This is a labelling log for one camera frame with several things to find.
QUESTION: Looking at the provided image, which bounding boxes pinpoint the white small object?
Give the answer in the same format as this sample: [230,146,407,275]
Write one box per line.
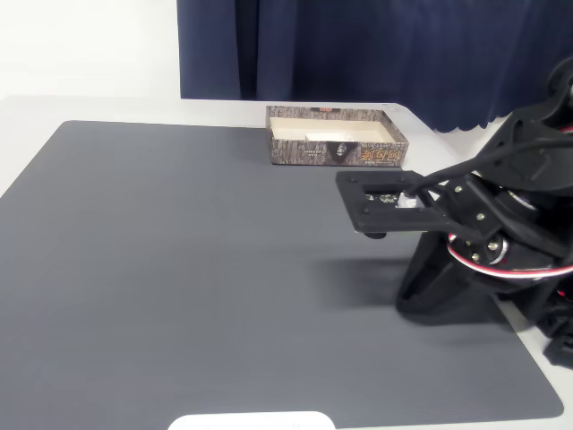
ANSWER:
[304,131,355,142]

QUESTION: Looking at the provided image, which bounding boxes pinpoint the bark pattern cardboard box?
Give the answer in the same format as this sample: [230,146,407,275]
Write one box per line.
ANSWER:
[266,105,410,169]

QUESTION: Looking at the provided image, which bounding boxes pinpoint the white rounded flat device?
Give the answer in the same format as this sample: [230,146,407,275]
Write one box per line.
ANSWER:
[167,410,337,430]

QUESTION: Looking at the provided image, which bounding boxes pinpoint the navy blue curtain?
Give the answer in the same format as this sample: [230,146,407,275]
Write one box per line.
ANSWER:
[176,0,573,135]

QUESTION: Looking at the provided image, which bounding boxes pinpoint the dark grey textured mat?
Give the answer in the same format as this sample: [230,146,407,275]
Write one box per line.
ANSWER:
[0,119,565,425]

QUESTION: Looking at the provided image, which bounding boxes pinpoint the red white black servo wire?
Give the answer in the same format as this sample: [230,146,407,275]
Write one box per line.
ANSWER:
[446,233,573,282]

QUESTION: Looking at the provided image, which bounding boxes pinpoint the black camera mount with board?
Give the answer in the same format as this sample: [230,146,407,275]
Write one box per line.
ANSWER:
[335,169,449,239]

